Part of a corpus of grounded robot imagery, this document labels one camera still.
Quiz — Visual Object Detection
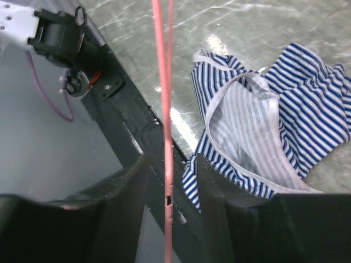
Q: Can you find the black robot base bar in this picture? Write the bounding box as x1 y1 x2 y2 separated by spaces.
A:
73 5 214 263

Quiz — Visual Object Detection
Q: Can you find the blue white striped tank top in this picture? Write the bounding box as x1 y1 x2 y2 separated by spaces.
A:
182 43 350 209

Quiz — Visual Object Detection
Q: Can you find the pink hanger of blue top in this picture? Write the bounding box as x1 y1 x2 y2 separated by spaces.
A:
152 0 174 263

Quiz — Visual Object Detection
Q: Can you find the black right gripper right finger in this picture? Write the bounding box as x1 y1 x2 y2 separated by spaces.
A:
197 156 350 262

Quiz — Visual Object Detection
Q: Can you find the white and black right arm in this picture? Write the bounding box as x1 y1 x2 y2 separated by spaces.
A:
1 2 350 262

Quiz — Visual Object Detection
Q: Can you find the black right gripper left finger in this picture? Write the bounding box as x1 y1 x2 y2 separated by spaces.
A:
1 156 150 262

